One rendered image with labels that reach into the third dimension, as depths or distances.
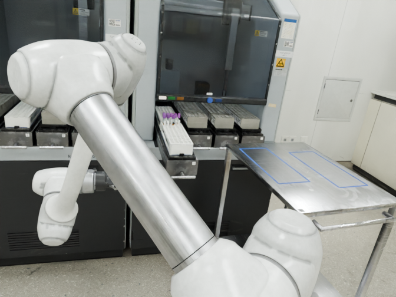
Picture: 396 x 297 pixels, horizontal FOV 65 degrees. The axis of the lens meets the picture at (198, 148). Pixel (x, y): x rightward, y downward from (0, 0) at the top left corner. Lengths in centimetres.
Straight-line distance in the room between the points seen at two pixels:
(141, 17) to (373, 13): 247
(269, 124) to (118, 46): 122
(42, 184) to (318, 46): 266
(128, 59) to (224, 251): 49
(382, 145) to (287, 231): 297
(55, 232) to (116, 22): 94
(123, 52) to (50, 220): 59
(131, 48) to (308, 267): 62
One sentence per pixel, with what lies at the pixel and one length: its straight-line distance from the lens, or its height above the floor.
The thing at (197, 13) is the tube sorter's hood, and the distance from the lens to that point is 158.
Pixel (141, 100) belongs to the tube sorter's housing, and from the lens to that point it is 160.
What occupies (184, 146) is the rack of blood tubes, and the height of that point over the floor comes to 86.
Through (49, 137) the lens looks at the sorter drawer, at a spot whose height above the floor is 78.
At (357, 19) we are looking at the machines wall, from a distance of 343.
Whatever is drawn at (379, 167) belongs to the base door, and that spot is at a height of 20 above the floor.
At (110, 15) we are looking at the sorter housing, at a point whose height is 134.
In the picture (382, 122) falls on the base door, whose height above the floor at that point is 63.
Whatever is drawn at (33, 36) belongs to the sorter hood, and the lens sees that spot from 158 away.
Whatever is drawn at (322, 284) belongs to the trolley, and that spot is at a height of 28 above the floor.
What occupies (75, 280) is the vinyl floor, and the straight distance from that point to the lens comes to 192.
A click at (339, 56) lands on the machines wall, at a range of 337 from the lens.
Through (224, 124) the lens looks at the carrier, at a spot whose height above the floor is 85.
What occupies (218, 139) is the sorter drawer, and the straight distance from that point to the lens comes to 165.
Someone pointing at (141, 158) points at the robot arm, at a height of 109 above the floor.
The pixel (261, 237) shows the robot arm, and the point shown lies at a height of 94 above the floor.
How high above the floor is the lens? 134
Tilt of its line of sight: 22 degrees down
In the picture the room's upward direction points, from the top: 6 degrees clockwise
